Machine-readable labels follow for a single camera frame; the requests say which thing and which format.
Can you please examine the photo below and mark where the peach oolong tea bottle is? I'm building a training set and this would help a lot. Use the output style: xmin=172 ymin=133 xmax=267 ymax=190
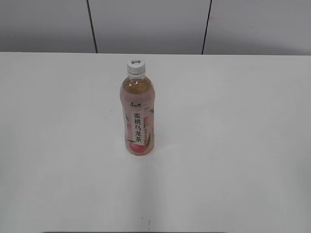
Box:
xmin=120 ymin=75 xmax=155 ymax=156

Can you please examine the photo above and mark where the white bottle cap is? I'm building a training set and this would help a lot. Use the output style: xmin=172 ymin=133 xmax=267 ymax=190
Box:
xmin=127 ymin=59 xmax=146 ymax=75

